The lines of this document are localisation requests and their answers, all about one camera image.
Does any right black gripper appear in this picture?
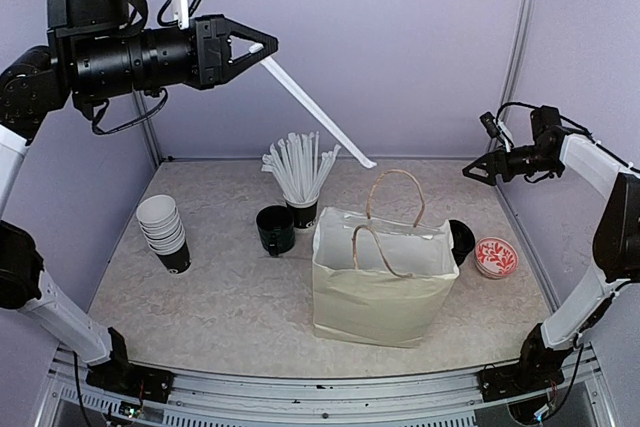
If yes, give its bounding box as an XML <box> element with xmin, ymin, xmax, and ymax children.
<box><xmin>465</xmin><ymin>143</ymin><xmax>563</xmax><ymax>185</ymax></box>

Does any white paper-wrapped straw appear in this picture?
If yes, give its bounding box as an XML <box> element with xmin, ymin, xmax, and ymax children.
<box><xmin>260</xmin><ymin>55</ymin><xmax>377</xmax><ymax>169</ymax></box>

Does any cream paper takeout bag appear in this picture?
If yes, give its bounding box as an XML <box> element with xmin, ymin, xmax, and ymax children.
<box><xmin>311</xmin><ymin>168</ymin><xmax>461</xmax><ymax>349</ymax></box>

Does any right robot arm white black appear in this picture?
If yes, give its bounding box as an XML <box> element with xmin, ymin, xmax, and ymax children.
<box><xmin>463</xmin><ymin>104</ymin><xmax>639</xmax><ymax>391</ymax></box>

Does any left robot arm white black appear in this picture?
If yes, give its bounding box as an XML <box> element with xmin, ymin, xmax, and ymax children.
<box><xmin>1</xmin><ymin>0</ymin><xmax>278</xmax><ymax>392</ymax></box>

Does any stack of black lids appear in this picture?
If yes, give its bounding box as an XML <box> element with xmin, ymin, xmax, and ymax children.
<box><xmin>449</xmin><ymin>219</ymin><xmax>476</xmax><ymax>267</ymax></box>

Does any red patterned white bowl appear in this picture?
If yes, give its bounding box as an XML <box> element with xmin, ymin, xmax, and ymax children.
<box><xmin>474</xmin><ymin>237</ymin><xmax>519</xmax><ymax>279</ymax></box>

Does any cup holding white straws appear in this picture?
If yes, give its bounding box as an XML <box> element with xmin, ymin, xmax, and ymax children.
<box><xmin>261</xmin><ymin>132</ymin><xmax>341</xmax><ymax>229</ymax></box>

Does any black cup sleeve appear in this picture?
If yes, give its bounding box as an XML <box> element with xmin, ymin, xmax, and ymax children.
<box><xmin>256</xmin><ymin>205</ymin><xmax>295</xmax><ymax>257</ymax></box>

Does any stack of paper cups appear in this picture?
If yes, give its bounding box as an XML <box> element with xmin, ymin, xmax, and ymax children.
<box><xmin>135</xmin><ymin>194</ymin><xmax>191</xmax><ymax>275</ymax></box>

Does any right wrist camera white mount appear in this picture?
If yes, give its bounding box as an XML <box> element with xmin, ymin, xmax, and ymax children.
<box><xmin>480</xmin><ymin>112</ymin><xmax>514</xmax><ymax>152</ymax></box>

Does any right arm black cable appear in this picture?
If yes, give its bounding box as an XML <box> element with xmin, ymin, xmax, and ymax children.
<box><xmin>494</xmin><ymin>101</ymin><xmax>596</xmax><ymax>141</ymax></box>

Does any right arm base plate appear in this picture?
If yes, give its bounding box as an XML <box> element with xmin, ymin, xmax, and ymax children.
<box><xmin>477</xmin><ymin>363</ymin><xmax>565</xmax><ymax>402</ymax></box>

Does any right aluminium corner post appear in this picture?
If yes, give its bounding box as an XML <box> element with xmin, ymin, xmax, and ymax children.
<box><xmin>499</xmin><ymin>0</ymin><xmax>536</xmax><ymax>105</ymax></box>

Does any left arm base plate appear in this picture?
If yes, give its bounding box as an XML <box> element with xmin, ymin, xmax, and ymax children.
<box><xmin>86</xmin><ymin>363</ymin><xmax>175</xmax><ymax>403</ymax></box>

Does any aluminium front frame rail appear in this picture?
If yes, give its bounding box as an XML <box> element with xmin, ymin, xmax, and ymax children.
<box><xmin>30</xmin><ymin>347</ymin><xmax>619</xmax><ymax>426</ymax></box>

